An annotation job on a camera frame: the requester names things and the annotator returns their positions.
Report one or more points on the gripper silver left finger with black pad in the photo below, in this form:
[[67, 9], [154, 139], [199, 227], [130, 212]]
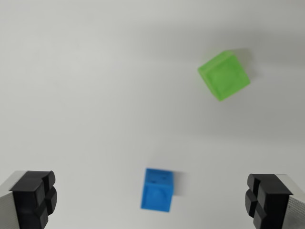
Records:
[[26, 198]]

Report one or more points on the blue cube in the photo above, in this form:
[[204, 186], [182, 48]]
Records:
[[156, 193]]

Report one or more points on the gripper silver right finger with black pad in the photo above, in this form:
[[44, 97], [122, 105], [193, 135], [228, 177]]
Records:
[[274, 200]]

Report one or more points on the translucent green cube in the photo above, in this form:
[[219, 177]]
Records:
[[225, 76]]

